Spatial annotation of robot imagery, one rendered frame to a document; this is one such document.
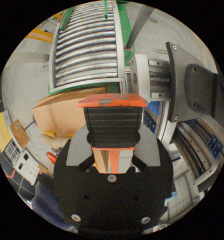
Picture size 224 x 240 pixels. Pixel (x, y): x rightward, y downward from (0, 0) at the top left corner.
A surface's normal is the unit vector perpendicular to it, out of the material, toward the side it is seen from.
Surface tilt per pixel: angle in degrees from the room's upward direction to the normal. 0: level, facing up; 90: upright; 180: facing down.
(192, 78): 73
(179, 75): 0
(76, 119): 0
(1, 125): 90
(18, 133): 90
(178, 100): 0
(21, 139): 90
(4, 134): 90
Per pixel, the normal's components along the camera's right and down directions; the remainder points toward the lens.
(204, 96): -0.89, 0.44
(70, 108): -0.04, 0.47
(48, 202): 0.15, -0.75
